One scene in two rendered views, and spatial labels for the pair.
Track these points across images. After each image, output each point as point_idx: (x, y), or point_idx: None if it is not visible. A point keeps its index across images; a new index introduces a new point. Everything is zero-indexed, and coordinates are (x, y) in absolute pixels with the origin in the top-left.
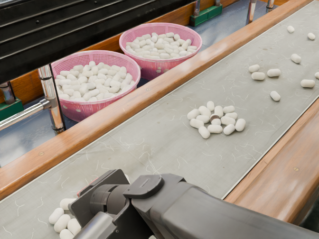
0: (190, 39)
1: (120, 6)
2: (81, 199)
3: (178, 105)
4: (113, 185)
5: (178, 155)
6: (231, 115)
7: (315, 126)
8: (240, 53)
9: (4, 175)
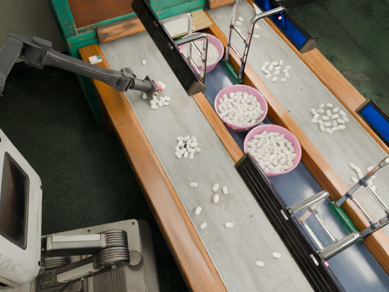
0: (278, 172)
1: (171, 59)
2: (148, 77)
3: (206, 138)
4: (145, 81)
5: (172, 126)
6: (184, 153)
7: (159, 182)
8: (249, 196)
9: None
